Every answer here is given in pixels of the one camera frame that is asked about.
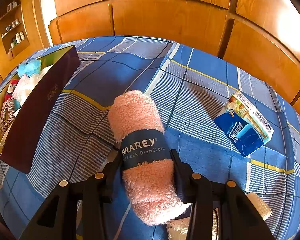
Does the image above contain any white beige cloth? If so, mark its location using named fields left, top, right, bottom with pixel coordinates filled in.
left=166, top=192, right=273, bottom=240

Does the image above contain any pink dishcloth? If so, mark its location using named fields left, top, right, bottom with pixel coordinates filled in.
left=108, top=90, right=188, bottom=226

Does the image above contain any blue tissue pack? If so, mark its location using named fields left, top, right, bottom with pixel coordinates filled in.
left=214, top=91, right=274, bottom=157

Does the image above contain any clear plastic ball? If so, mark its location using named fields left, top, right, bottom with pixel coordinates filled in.
left=12, top=65, right=52, bottom=106

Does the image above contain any blue plush bear toy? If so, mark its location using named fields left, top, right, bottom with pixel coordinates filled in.
left=17, top=60, right=42, bottom=78

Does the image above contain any red santa doll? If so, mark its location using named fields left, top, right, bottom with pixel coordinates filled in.
left=4, top=80, right=19, bottom=101

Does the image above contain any blue plaid bedsheet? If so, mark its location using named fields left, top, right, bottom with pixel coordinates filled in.
left=0, top=36, right=300, bottom=239

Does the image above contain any gold tin box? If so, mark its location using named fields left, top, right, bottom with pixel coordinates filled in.
left=0, top=45, right=80, bottom=173

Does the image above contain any wooden wardrobe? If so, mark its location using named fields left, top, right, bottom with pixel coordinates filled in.
left=48, top=0, right=300, bottom=114

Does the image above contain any wooden shelf cabinet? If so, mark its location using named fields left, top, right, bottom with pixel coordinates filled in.
left=0, top=0, right=50, bottom=84

